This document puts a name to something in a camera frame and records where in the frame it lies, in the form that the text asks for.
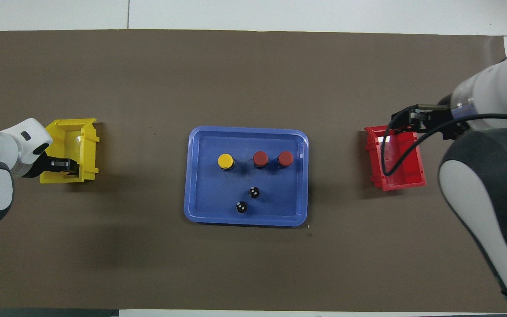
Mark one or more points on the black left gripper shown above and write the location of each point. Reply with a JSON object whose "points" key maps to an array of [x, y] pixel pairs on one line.
{"points": [[42, 167]]}

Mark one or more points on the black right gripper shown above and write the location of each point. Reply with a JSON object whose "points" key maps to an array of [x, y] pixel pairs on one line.
{"points": [[434, 116]]}

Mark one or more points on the red push button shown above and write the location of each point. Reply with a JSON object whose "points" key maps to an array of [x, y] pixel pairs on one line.
{"points": [[285, 158], [260, 158]]}

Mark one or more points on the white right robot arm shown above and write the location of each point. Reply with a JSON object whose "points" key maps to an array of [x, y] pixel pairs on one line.
{"points": [[500, 88]]}

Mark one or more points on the blue plastic tray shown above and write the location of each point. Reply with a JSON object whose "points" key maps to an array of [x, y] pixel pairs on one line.
{"points": [[209, 198]]}

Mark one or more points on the yellow plastic bin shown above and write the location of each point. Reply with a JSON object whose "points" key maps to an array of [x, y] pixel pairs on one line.
{"points": [[71, 132]]}

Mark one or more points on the red plastic bin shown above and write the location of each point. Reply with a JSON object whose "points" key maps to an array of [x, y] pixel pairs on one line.
{"points": [[412, 174]]}

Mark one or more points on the brown table mat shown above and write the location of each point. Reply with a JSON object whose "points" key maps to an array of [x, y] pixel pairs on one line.
{"points": [[148, 264]]}

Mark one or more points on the black cylindrical capacitor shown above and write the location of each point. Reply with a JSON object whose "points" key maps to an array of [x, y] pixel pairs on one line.
{"points": [[254, 192], [241, 207]]}

